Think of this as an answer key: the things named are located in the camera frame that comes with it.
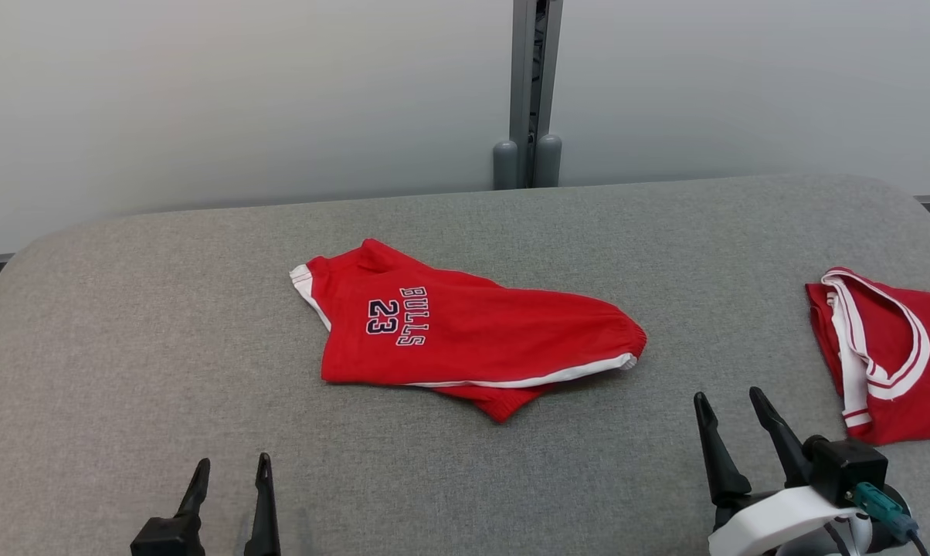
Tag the grey metal wall post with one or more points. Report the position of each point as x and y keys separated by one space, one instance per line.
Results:
x=523 y=77

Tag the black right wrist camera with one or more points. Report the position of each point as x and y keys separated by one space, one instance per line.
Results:
x=851 y=467

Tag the red white-trimmed jersey shirt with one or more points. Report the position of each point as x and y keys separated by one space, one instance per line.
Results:
x=928 y=409

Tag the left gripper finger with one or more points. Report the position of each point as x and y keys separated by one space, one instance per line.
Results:
x=264 y=517
x=197 y=494

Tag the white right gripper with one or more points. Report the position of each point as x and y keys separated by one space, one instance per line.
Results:
x=766 y=525

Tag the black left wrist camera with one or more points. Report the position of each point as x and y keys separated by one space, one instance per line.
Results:
x=164 y=539

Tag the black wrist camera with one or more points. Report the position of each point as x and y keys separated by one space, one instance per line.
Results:
x=164 y=539
x=851 y=467

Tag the red Bulls 23 shorts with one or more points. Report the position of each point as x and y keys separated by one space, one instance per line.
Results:
x=473 y=332

